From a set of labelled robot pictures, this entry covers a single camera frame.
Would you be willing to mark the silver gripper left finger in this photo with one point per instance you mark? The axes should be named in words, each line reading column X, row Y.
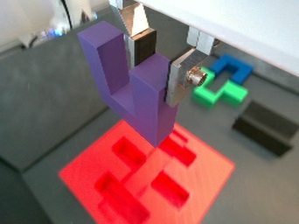
column 141, row 36

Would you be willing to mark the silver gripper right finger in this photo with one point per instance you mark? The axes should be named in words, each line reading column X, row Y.
column 186, row 71

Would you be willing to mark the purple U-shaped block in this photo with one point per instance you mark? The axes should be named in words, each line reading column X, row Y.
column 133, row 90

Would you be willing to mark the black angle fixture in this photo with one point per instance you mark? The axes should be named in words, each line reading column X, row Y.
column 268, row 128

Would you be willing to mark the red board with cutouts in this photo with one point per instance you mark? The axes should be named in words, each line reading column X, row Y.
column 132, row 183

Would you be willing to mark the green cross-shaped block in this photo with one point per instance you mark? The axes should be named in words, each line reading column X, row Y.
column 232, row 92

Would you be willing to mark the blue U-shaped block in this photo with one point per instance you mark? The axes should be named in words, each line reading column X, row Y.
column 240, row 68

